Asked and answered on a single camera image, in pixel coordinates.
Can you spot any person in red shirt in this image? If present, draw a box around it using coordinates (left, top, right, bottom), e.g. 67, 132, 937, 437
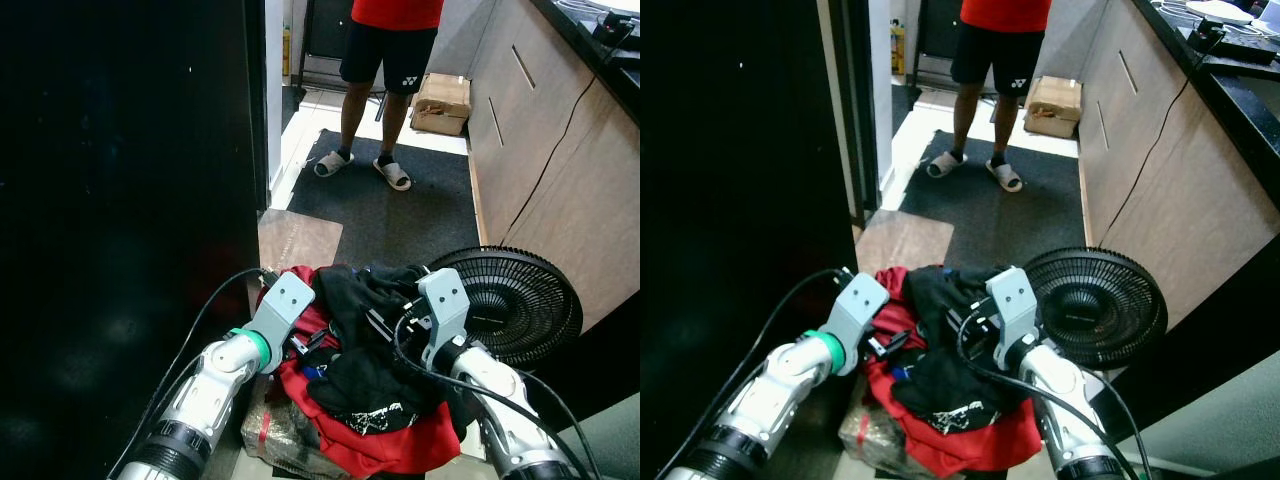
925, 0, 1054, 194
313, 0, 447, 192

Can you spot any black countertop device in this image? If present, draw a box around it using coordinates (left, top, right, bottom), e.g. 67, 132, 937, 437
1184, 22, 1280, 69
590, 12, 639, 49

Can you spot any tall black cabinet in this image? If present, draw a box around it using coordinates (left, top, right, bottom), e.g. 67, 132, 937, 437
0, 0, 269, 480
640, 0, 881, 480

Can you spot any black countertop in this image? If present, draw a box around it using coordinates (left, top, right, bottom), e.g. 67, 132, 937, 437
1130, 0, 1280, 213
528, 0, 641, 123

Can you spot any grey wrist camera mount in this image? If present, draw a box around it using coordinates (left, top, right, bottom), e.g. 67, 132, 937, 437
985, 266, 1042, 371
245, 271, 317, 374
415, 267, 472, 367
824, 272, 892, 377

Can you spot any black garment with white print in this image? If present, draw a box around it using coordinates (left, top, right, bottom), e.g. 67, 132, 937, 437
303, 263, 479, 437
890, 264, 1041, 437

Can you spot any red garment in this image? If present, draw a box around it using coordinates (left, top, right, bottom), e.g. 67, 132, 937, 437
257, 265, 463, 478
863, 266, 1043, 478

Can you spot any plastic wrapped brown package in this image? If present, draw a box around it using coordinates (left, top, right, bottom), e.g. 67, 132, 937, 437
838, 400, 906, 473
240, 398, 331, 476

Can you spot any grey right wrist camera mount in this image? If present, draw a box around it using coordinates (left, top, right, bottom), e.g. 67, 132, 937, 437
985, 266, 1042, 371
415, 267, 472, 367

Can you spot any brown cardboard box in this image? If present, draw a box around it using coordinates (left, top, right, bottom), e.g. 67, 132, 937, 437
410, 72, 473, 137
1022, 75, 1085, 140

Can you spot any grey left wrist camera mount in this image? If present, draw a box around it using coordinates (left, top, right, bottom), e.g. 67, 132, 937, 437
245, 271, 317, 374
824, 272, 892, 377

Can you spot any dark grey floor mat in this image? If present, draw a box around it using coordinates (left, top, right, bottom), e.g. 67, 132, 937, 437
270, 128, 483, 273
897, 130, 1093, 273

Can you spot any black round fan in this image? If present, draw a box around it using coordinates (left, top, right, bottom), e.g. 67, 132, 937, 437
428, 246, 585, 373
1022, 246, 1169, 372

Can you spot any wooden kitchen cabinet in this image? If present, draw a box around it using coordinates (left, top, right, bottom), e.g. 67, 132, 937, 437
1078, 0, 1280, 329
465, 0, 641, 334

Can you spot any thin black power cable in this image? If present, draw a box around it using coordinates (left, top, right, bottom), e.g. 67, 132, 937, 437
1098, 30, 1226, 248
498, 25, 633, 248

